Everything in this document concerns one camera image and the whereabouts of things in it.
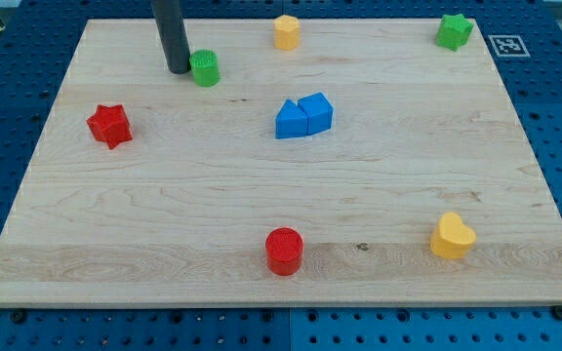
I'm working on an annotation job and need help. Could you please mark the yellow heart block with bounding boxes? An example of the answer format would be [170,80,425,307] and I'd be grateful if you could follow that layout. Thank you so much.
[429,212,477,259]

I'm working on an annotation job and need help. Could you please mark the wooden board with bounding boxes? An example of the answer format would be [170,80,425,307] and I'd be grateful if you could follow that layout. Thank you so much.
[0,19,562,309]

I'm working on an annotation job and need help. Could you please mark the white fiducial marker tag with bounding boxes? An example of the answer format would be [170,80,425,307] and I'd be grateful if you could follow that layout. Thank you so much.
[488,34,530,58]

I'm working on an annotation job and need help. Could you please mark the red star block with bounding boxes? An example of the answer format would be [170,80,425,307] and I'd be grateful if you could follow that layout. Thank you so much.
[86,104,133,149]

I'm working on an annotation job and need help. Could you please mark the red cylinder block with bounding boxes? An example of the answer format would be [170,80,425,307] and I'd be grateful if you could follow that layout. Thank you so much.
[264,227,303,276]

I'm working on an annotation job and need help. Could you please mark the green star block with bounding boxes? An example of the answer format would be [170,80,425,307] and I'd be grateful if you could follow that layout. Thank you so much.
[436,14,474,52]

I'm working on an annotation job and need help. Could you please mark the green cylinder block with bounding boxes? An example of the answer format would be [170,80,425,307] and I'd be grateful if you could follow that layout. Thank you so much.
[189,50,221,87]

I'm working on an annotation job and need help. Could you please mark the yellow hexagon block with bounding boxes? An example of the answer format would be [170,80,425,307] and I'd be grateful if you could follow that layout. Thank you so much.
[273,15,301,51]

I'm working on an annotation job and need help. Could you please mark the blue cube block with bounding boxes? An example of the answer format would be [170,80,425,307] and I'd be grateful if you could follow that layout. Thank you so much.
[298,93,334,136]

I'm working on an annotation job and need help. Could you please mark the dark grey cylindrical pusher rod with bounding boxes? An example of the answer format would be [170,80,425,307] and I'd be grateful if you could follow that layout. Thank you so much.
[151,0,190,75]

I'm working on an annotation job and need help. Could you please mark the blue triangle block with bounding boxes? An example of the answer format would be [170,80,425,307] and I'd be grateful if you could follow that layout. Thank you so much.
[275,99,308,139]

